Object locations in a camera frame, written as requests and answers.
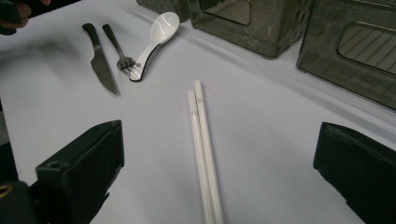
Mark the white ceramic spoon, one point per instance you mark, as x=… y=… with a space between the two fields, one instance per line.
x=163 y=26

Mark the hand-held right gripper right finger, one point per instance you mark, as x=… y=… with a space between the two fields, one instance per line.
x=361 y=168

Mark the smoked clear plastic bin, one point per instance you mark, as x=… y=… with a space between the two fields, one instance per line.
x=323 y=68
x=168 y=9
x=264 y=37

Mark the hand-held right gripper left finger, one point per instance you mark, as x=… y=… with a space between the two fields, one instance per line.
x=84 y=161

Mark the white chopstick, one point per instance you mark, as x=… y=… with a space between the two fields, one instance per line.
x=200 y=155
x=207 y=149

